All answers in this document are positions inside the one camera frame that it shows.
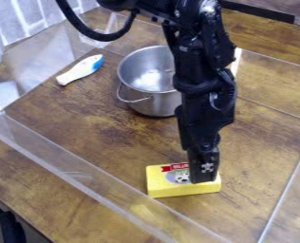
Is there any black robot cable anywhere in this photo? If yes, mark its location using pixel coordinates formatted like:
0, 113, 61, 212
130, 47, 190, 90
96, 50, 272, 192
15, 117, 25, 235
54, 0, 141, 43

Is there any black table leg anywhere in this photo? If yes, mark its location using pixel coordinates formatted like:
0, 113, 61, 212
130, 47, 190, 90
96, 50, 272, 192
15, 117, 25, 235
0, 208, 27, 243

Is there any white curtain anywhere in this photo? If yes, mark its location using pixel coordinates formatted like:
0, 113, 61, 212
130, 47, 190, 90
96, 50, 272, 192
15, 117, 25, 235
0, 0, 100, 74

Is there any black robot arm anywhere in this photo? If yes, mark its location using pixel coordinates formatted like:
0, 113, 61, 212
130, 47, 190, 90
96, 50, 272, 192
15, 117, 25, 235
98, 0, 237, 183

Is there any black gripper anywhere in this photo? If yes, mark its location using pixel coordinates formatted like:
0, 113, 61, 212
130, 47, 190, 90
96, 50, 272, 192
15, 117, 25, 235
173, 68, 237, 184

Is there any stainless steel pot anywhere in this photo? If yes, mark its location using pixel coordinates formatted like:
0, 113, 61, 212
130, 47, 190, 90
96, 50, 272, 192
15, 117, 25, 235
117, 46, 182, 118

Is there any black bar at table edge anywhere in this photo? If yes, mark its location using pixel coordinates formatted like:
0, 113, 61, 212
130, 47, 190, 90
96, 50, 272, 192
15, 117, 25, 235
219, 0, 295, 24

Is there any yellow butter block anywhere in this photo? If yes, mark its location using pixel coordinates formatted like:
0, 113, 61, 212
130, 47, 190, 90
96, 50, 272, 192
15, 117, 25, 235
146, 162, 221, 198

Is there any clear acrylic barrier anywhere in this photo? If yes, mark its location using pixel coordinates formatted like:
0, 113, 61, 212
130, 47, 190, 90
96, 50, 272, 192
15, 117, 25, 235
0, 12, 300, 243

